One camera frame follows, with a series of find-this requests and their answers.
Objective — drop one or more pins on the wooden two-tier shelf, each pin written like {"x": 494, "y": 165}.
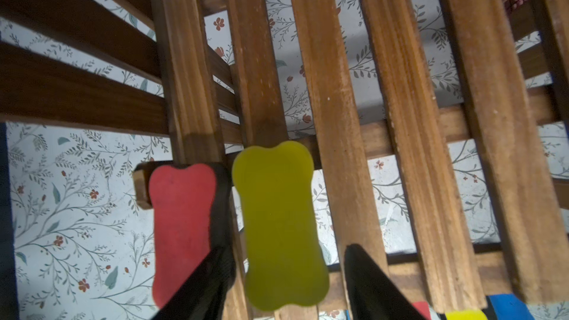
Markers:
{"x": 482, "y": 205}

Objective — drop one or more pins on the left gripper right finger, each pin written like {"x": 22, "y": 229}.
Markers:
{"x": 371, "y": 293}

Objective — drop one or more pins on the yellow eraser bottom row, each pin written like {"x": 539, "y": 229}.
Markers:
{"x": 466, "y": 315}
{"x": 285, "y": 261}

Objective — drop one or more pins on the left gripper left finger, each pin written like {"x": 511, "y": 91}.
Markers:
{"x": 203, "y": 294}

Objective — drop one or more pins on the blue eraser bottom row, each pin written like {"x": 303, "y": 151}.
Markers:
{"x": 508, "y": 306}

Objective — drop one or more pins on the red eraser bottom row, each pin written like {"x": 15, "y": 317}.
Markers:
{"x": 191, "y": 217}
{"x": 424, "y": 309}

